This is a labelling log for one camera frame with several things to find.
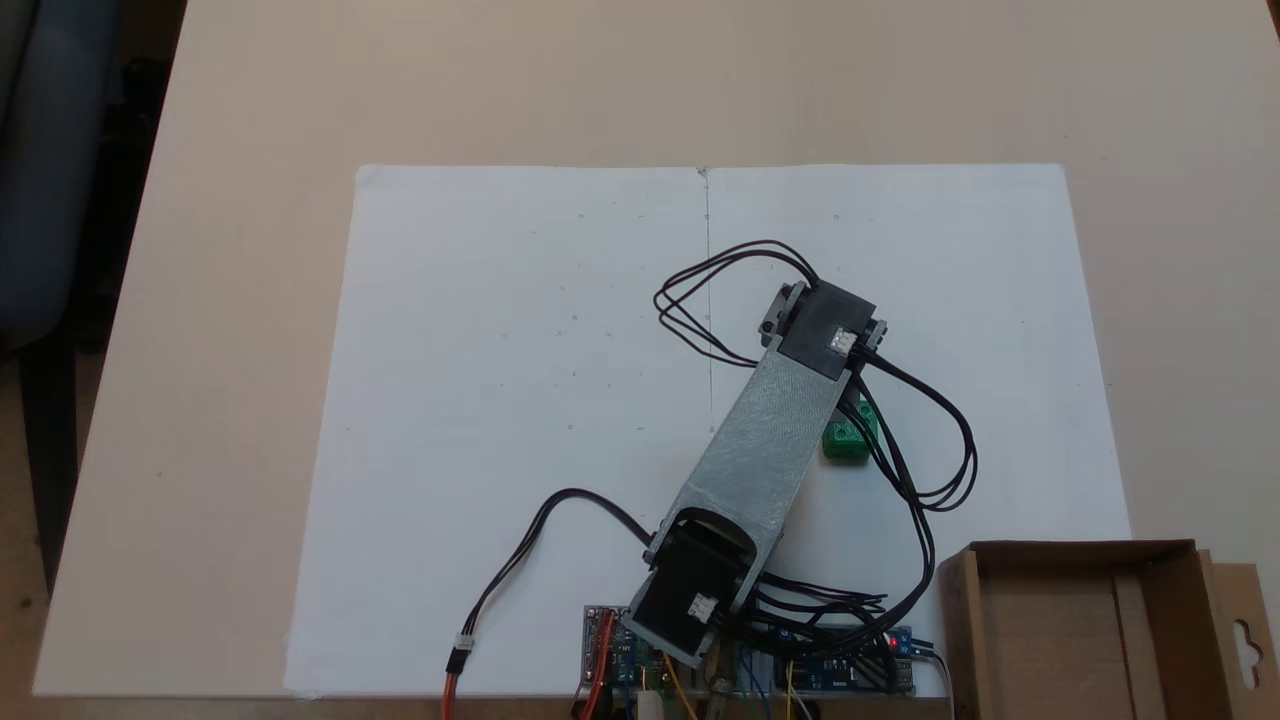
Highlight green die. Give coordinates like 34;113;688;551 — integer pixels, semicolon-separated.
822;398;880;464

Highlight yellow wire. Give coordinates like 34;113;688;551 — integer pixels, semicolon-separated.
660;655;701;720

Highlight orange red wires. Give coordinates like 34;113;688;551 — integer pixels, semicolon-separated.
443;612;617;720

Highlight black cable with white connector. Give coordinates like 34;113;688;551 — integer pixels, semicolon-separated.
446;488;657;674

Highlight brown cardboard box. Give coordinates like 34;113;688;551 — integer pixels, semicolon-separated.
937;540;1272;720

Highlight large white paper sheet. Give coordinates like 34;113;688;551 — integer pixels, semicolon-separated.
283;163;1133;699

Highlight dark blue office chair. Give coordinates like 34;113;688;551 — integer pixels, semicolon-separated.
0;0;189;599

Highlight blue circuit board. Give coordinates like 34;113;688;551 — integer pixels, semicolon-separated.
745;620;917;695

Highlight black servo cable loop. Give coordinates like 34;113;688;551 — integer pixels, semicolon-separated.
848;345;979;641
653;239;823;368
750;572;891;641

